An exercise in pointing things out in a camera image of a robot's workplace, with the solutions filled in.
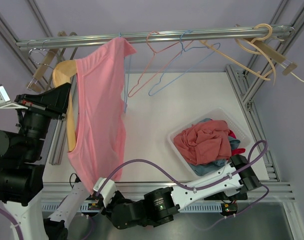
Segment thin wooden hanger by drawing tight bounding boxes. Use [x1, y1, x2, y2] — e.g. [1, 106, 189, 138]
[199, 40, 271, 81]

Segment white plastic basket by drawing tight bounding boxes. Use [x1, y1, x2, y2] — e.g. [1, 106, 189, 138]
[167, 107, 252, 178]

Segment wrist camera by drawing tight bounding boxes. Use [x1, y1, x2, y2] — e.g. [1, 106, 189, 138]
[0, 84, 20, 109]
[93, 177, 117, 208]

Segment wooden clip hanger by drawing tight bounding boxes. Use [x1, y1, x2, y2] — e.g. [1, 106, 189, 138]
[253, 40, 298, 76]

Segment wooden hanger with shirt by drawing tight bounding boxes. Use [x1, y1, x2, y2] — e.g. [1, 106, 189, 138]
[52, 60, 77, 152]

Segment salmon pink t shirt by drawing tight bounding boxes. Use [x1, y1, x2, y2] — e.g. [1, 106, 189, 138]
[173, 120, 232, 166]

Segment magenta t shirt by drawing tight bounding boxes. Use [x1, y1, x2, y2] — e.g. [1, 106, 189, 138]
[228, 130, 246, 156]

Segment aluminium hanging rail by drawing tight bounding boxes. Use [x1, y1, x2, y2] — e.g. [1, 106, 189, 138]
[16, 25, 294, 51]

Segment pink wire hanger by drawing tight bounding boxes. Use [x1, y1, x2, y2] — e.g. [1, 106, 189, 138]
[126, 31, 179, 98]

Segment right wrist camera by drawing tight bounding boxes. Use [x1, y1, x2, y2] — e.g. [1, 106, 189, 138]
[93, 177, 117, 208]

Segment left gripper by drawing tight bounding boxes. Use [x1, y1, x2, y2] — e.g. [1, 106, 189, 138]
[13, 81, 70, 160]

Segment white slotted cable duct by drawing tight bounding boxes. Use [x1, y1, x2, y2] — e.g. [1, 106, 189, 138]
[41, 202, 223, 213]

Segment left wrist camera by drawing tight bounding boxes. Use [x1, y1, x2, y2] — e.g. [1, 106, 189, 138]
[0, 84, 20, 109]

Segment curved wooden hanger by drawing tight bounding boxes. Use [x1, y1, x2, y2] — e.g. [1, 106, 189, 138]
[235, 23, 277, 84]

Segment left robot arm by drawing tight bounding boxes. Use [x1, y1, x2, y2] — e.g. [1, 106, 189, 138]
[0, 83, 99, 240]

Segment front aluminium rail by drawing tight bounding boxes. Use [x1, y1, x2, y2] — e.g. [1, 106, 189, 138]
[41, 181, 296, 203]

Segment light blue wire hanger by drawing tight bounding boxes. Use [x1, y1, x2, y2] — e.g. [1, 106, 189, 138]
[148, 30, 215, 97]

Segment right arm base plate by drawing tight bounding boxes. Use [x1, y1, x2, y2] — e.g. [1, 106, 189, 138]
[204, 192, 248, 202]

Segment light pink t shirt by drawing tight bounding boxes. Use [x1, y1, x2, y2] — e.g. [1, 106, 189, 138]
[68, 37, 136, 193]

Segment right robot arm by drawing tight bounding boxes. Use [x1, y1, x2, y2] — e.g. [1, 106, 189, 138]
[109, 154, 262, 230]

